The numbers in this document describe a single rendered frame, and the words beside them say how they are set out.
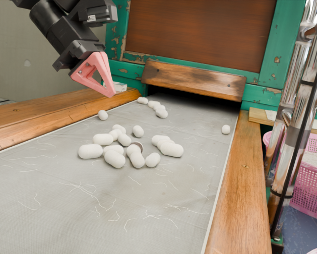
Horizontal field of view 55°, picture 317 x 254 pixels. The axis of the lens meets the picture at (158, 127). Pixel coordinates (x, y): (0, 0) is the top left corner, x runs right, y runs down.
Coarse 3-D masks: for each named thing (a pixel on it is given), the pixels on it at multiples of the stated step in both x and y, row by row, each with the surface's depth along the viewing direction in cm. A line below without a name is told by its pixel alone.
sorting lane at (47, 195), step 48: (48, 144) 47; (144, 144) 54; (192, 144) 58; (0, 192) 32; (48, 192) 34; (96, 192) 35; (144, 192) 37; (192, 192) 39; (0, 240) 25; (48, 240) 26; (96, 240) 27; (144, 240) 28; (192, 240) 29
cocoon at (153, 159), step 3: (153, 153) 45; (156, 153) 45; (150, 156) 44; (153, 156) 44; (156, 156) 45; (159, 156) 45; (147, 159) 44; (150, 159) 44; (153, 159) 44; (156, 159) 44; (159, 159) 45; (147, 162) 44; (150, 162) 44; (153, 162) 44; (156, 162) 44; (147, 165) 44; (150, 165) 44; (153, 165) 44
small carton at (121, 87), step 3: (114, 84) 86; (117, 84) 86; (120, 84) 86; (123, 84) 87; (126, 84) 89; (105, 87) 87; (114, 87) 86; (117, 87) 86; (120, 87) 86; (123, 87) 87; (117, 90) 86; (120, 90) 86; (123, 90) 87
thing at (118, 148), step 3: (105, 147) 45; (108, 147) 45; (111, 147) 45; (114, 147) 45; (117, 147) 45; (120, 147) 46; (105, 150) 44; (108, 150) 44; (114, 150) 45; (117, 150) 45; (120, 150) 45; (120, 153) 45
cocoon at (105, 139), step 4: (96, 136) 49; (100, 136) 49; (104, 136) 49; (108, 136) 50; (92, 140) 49; (96, 140) 48; (100, 140) 49; (104, 140) 49; (108, 140) 49; (112, 140) 50; (100, 144) 49; (104, 144) 49; (108, 144) 50
